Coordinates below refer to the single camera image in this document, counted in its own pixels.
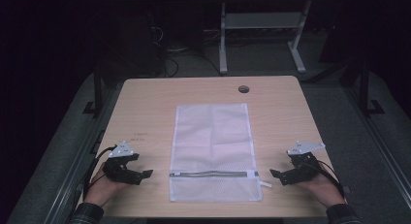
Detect white mesh laundry bag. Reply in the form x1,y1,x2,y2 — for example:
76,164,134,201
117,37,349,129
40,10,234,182
168,103,273,204

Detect person's left hand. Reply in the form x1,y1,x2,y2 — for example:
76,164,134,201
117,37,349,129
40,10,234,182
83,167,131,208

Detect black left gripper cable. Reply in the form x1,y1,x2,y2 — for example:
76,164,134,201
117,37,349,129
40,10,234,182
82,145,118,201

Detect white metal desk frame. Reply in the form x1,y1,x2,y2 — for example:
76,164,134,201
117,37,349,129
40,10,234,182
218,0,313,75

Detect black metal stand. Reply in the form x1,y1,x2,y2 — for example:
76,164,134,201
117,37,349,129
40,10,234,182
82,63,105,117
358,59,386,117

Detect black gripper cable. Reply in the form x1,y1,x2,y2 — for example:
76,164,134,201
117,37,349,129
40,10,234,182
82,145,118,201
309,159,346,199

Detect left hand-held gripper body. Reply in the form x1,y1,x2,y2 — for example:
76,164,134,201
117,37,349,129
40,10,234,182
102,140,142,183

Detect person's right hand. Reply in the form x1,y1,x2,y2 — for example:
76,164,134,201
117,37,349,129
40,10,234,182
296,167,347,208

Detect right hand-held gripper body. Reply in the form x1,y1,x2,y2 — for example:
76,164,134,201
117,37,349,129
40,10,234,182
286,140,326,183

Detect black floor cables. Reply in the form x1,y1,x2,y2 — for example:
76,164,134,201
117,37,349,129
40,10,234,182
147,24,225,79

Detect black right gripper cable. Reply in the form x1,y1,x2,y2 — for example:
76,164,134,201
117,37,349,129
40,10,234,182
309,159,346,199

